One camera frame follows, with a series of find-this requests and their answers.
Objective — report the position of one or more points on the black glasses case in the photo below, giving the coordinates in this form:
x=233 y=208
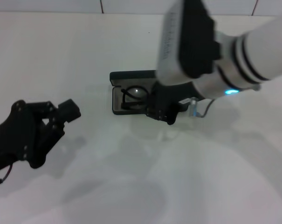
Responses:
x=117 y=77

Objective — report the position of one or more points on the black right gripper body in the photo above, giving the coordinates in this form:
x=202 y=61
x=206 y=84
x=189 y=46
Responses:
x=171 y=93

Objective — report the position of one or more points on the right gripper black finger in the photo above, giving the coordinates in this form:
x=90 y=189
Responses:
x=154 y=113
x=173 y=114

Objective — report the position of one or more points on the right gripper metal connector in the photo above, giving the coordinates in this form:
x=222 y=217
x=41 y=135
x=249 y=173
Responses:
x=193 y=106

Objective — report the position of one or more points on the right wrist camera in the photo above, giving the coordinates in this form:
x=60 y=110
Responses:
x=194 y=42

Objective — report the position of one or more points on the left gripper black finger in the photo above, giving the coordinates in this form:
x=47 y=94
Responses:
x=41 y=107
x=70 y=114

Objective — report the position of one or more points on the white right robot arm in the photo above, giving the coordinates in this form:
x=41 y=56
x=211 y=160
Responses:
x=259 y=53

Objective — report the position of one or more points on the black glasses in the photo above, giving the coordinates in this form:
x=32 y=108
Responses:
x=124 y=99

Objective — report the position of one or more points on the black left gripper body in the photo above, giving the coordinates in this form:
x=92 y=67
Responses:
x=15 y=135

